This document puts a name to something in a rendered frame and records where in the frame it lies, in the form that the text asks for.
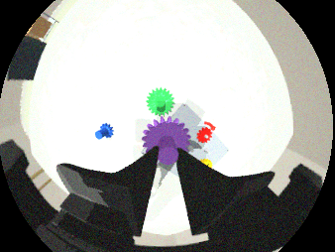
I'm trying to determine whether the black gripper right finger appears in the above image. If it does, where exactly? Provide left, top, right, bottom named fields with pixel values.
left=176, top=147, right=275, bottom=237

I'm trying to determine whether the yellow gear with black stripe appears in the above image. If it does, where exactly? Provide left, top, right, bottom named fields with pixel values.
left=200, top=159, right=212, bottom=169

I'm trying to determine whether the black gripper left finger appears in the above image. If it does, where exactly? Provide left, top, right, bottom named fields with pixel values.
left=56, top=145, right=160, bottom=237

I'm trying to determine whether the green gear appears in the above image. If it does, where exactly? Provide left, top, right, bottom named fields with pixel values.
left=145, top=87, right=174, bottom=117

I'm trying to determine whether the red curved arrow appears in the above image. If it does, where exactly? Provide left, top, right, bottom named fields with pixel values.
left=204, top=122, right=216, bottom=131

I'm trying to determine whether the red gear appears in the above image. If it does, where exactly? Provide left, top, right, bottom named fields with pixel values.
left=196, top=127, right=212, bottom=143

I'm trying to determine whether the purple gear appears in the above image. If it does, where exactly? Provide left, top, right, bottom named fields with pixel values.
left=141, top=117, right=191, bottom=165

